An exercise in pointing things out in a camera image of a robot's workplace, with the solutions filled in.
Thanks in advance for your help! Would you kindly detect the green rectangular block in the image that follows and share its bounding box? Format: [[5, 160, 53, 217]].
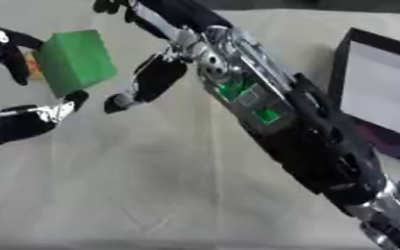
[[30, 28, 120, 99]]

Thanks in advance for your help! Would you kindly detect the black box white inside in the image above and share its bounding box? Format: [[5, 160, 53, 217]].
[[326, 26, 400, 167]]

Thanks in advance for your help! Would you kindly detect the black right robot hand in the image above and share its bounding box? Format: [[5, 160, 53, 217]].
[[91, 0, 234, 115]]

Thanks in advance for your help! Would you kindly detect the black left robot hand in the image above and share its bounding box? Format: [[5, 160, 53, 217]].
[[0, 27, 91, 146]]

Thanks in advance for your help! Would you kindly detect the orange yellow toy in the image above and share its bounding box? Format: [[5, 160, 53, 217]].
[[20, 51, 47, 80]]

